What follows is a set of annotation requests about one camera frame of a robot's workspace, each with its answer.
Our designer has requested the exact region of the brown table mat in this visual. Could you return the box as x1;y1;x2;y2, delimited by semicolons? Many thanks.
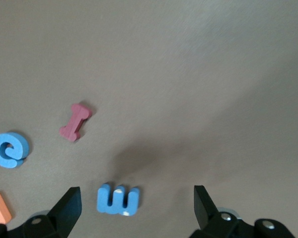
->
0;0;298;238

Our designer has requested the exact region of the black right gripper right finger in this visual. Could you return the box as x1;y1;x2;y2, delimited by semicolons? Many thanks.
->
190;185;295;238

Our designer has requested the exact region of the dark red foam letter I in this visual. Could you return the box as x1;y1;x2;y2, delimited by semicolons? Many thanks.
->
59;103;92;142

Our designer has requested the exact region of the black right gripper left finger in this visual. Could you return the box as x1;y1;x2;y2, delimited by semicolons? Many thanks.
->
0;187;82;238

